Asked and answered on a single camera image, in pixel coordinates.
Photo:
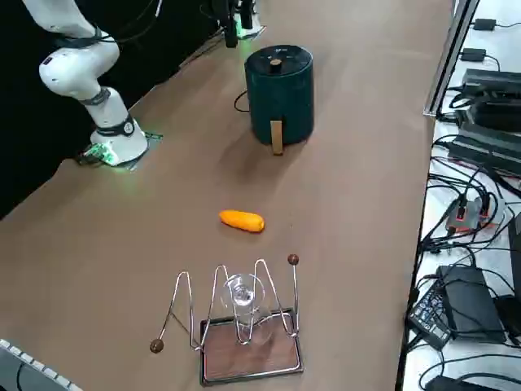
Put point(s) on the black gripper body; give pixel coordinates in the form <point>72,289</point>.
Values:
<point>232,8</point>

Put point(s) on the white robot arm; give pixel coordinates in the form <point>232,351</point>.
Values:
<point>77,69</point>

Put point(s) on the wooden fryer knob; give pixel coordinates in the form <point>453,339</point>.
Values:
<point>276,62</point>

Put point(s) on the dark green air fryer body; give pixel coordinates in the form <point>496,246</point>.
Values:
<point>281,89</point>

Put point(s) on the small black power adapter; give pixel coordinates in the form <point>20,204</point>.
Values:
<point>474,54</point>
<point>485,24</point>

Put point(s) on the black ribbed power supply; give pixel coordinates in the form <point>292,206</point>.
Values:
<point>496,81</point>
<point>496,116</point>
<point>488,148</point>

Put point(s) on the clear wine glass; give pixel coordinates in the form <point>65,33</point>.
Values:
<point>243,293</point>

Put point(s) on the grey orange electronics box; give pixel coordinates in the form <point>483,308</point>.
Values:
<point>468,216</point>

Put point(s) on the black adapter with label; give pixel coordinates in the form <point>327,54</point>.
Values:
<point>429,322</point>

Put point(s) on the black upright panel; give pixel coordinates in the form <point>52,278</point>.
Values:
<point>516,252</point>

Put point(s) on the large black power brick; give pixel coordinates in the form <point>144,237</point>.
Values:
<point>472,305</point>

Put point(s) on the black pouch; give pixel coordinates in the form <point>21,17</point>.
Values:
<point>510,322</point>

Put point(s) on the black flat device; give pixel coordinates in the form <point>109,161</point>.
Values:
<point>452,385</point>

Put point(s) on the aluminium profile rail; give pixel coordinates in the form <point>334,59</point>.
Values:
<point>447,61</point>

